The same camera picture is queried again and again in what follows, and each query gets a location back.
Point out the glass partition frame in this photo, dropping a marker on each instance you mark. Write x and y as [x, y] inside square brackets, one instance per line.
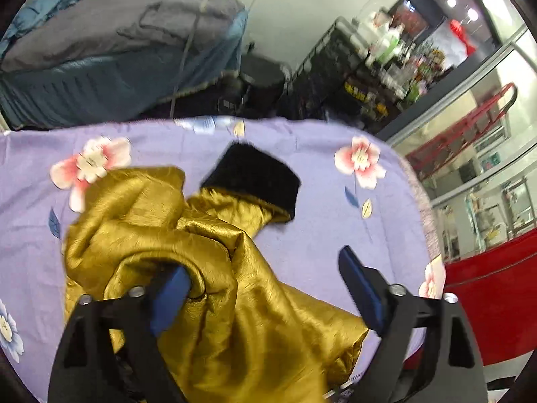
[470, 75]

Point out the blue cloth bundle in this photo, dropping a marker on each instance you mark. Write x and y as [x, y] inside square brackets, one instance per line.
[37, 8]

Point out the bed with blue skirt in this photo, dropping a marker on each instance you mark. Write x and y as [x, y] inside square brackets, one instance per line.
[105, 79]

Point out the red dress display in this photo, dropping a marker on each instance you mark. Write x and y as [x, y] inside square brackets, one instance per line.
[461, 35]

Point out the grey bed cover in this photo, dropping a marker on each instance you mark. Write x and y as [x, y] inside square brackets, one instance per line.
[113, 29]

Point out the metal shelf cart with goods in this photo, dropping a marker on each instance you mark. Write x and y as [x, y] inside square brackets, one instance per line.
[365, 71]

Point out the purple floral blanket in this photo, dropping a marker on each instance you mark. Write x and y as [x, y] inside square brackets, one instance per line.
[319, 184]

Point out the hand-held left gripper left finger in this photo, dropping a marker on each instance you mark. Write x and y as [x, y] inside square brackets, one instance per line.
[168, 298]

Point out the red ladder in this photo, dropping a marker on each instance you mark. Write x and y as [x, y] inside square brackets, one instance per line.
[461, 126]

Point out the red counter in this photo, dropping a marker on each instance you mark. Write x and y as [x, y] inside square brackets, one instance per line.
[495, 294]

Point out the black stool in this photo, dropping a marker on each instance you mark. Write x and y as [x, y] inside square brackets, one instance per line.
[260, 84]

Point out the gold satin jacket black fur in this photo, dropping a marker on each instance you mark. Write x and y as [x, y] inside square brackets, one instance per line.
[218, 285]

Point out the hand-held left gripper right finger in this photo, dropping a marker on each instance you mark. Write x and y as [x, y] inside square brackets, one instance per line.
[363, 289]

